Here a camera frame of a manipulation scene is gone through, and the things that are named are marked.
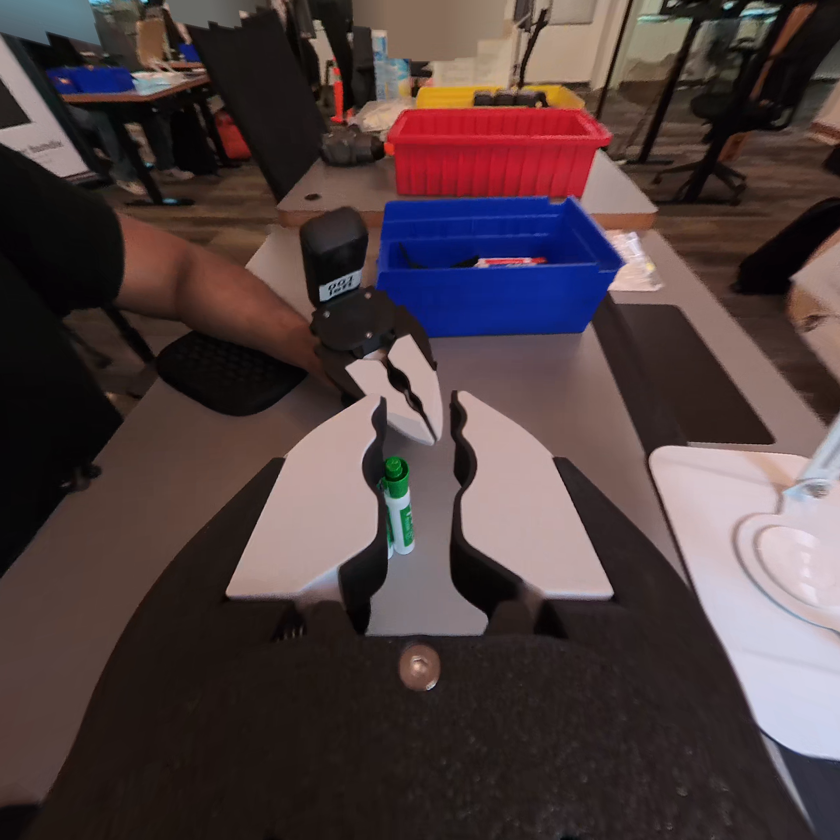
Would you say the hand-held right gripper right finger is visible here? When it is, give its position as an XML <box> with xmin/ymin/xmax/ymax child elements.
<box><xmin>449</xmin><ymin>390</ymin><xmax>615</xmax><ymax>623</ymax></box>

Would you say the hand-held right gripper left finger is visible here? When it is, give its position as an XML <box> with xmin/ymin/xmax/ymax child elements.
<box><xmin>225</xmin><ymin>394</ymin><xmax>389</xmax><ymax>623</ymax></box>

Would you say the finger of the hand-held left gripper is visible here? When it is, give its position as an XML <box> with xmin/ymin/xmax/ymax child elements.
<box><xmin>387</xmin><ymin>336</ymin><xmax>446</xmax><ymax>442</ymax></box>
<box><xmin>344</xmin><ymin>357</ymin><xmax>437</xmax><ymax>448</ymax></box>

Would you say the green dry erase marker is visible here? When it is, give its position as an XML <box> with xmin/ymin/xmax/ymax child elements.
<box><xmin>377</xmin><ymin>456</ymin><xmax>417</xmax><ymax>555</ymax></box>
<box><xmin>375</xmin><ymin>479</ymin><xmax>395</xmax><ymax>560</ymax></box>

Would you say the blue plastic bin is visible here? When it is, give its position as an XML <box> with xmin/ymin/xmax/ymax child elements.
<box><xmin>46</xmin><ymin>66</ymin><xmax>135</xmax><ymax>94</ymax></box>
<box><xmin>376</xmin><ymin>196</ymin><xmax>624</xmax><ymax>339</ymax></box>

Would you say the black wrist rest pad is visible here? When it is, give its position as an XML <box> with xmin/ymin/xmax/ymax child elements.
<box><xmin>156</xmin><ymin>330</ymin><xmax>309</xmax><ymax>417</ymax></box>

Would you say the black bag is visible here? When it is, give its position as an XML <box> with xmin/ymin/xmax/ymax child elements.
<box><xmin>320</xmin><ymin>123</ymin><xmax>389</xmax><ymax>166</ymax></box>

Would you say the white document stand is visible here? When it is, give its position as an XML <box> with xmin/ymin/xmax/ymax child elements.
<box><xmin>648</xmin><ymin>420</ymin><xmax>840</xmax><ymax>762</ymax></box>

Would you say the red plastic bin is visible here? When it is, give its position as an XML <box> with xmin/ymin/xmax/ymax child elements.
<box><xmin>386</xmin><ymin>108</ymin><xmax>613</xmax><ymax>198</ymax></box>

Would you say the black foam panel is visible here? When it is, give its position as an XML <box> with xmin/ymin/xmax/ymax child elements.
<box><xmin>187</xmin><ymin>7</ymin><xmax>329</xmax><ymax>204</ymax></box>

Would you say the yellow plastic bin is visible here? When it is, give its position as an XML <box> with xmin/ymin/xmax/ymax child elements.
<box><xmin>415</xmin><ymin>84</ymin><xmax>585</xmax><ymax>111</ymax></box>

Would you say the row of black blocks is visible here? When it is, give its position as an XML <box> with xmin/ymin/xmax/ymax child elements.
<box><xmin>472</xmin><ymin>88</ymin><xmax>546</xmax><ymax>109</ymax></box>

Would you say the wooden office desk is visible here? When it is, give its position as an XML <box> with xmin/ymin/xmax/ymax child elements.
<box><xmin>59</xmin><ymin>66</ymin><xmax>211</xmax><ymax>204</ymax></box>

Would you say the white poster board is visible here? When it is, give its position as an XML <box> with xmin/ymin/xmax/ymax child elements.
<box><xmin>0</xmin><ymin>33</ymin><xmax>99</xmax><ymax>181</ymax></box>

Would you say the black office chair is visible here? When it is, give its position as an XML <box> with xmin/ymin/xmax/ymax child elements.
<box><xmin>653</xmin><ymin>85</ymin><xmax>795</xmax><ymax>204</ymax></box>

